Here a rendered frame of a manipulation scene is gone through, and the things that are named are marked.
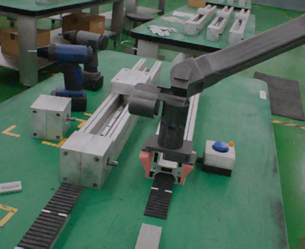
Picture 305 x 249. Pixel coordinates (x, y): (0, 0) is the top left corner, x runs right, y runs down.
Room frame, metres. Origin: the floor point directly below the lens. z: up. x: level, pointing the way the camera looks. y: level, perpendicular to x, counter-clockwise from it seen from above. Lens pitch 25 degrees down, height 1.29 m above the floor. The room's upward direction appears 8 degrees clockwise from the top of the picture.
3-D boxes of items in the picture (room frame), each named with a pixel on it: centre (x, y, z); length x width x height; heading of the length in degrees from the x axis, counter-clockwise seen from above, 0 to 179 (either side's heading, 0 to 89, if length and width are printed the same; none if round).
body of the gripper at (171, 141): (0.69, -0.03, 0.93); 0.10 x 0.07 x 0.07; 84
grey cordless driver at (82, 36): (1.33, 0.34, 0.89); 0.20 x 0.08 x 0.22; 78
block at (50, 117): (0.91, 0.30, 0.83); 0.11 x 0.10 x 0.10; 94
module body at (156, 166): (1.14, -0.07, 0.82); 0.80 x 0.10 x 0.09; 174
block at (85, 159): (0.71, 0.15, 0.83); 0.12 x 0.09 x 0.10; 84
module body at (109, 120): (1.15, 0.11, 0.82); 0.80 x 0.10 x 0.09; 174
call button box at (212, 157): (0.85, -0.17, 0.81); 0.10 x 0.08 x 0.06; 84
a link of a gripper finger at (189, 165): (0.69, -0.06, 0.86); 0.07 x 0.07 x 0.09; 84
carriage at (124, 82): (1.15, 0.11, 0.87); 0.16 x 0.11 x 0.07; 174
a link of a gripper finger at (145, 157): (0.69, -0.01, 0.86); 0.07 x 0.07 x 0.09; 84
